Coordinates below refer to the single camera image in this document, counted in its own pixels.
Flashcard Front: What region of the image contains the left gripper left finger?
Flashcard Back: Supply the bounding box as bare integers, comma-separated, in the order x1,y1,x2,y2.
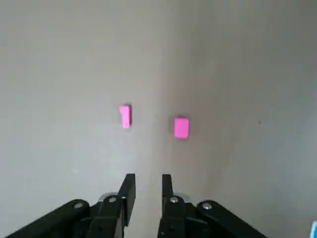
4,173,136,238

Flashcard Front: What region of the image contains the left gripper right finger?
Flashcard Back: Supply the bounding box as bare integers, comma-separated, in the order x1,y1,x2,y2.
158,174,268,238

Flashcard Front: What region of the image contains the pink rectangle shape piece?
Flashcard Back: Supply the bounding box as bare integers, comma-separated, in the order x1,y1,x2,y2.
173,117,191,139

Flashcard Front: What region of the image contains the pink number one piece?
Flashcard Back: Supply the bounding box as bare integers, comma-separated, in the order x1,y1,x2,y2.
119,104,132,129

